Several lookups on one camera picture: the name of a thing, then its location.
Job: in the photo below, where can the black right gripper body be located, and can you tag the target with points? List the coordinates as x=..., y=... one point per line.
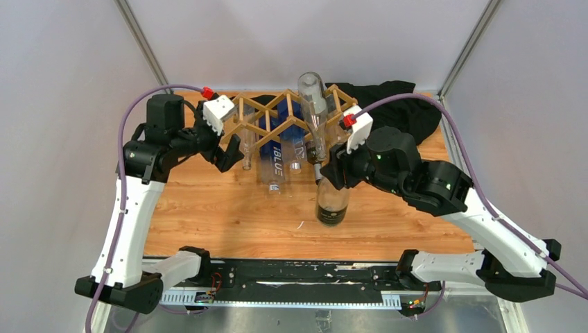
x=358, y=166

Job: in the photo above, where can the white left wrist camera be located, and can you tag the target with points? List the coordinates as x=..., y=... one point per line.
x=217, y=111

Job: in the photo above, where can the clear bottle with black label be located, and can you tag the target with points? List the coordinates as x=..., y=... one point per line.
x=331, y=203

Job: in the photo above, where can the wooden lattice wine rack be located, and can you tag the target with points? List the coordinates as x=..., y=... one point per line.
x=252, y=106

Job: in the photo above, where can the small clear glass bottle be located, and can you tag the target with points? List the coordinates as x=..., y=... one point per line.
x=334, y=133

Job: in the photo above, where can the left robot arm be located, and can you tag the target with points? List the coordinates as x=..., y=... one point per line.
x=174, y=131

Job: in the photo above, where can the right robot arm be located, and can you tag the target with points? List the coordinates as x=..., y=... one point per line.
x=511, y=265

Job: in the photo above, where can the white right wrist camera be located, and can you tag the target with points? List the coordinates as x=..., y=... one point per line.
x=359, y=128

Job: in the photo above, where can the dark brown wine bottle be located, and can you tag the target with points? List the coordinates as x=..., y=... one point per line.
x=313, y=160

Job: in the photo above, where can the clear bottle with silver label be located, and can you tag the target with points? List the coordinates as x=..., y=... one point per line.
x=314, y=110

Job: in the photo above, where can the blue labelled clear bottle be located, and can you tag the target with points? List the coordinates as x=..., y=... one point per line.
x=272, y=166

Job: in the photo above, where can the black cloth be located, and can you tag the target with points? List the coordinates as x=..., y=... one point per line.
x=413, y=116

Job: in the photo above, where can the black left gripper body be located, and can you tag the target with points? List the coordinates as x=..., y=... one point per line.
x=208, y=139

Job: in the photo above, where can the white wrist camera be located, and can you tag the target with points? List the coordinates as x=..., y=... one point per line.
x=359, y=128
x=217, y=111

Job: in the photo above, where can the clear glass bottle left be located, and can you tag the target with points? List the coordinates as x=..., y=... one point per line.
x=248, y=137

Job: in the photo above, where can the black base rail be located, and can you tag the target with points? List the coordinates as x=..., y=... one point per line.
x=300, y=284

